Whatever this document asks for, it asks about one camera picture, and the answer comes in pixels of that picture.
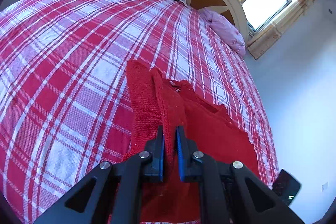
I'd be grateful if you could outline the red embroidered knit sweater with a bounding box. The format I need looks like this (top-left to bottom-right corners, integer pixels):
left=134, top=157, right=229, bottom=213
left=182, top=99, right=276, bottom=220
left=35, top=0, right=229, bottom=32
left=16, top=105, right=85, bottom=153
left=123, top=60, right=259, bottom=223

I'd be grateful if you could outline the red plaid bed sheet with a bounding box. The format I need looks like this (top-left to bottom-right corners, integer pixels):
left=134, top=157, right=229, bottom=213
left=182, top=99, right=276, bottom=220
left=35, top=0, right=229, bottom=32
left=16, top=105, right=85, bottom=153
left=1, top=0, right=278, bottom=223

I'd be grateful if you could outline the pink pillow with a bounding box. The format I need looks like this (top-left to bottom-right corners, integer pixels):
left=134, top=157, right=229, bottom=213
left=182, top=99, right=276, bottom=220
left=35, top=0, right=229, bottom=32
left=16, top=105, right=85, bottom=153
left=198, top=8, right=246, bottom=57

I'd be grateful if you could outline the white wall socket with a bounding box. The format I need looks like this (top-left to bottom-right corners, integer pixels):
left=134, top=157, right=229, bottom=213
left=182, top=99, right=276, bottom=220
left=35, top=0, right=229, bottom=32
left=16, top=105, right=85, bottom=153
left=321, top=182, right=329, bottom=192

